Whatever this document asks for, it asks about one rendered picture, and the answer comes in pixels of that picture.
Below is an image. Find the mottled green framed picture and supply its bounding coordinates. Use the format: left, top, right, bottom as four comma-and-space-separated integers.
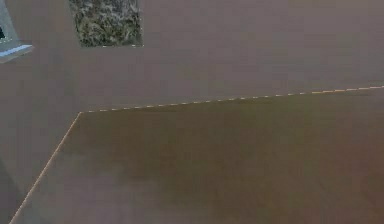
67, 0, 145, 48

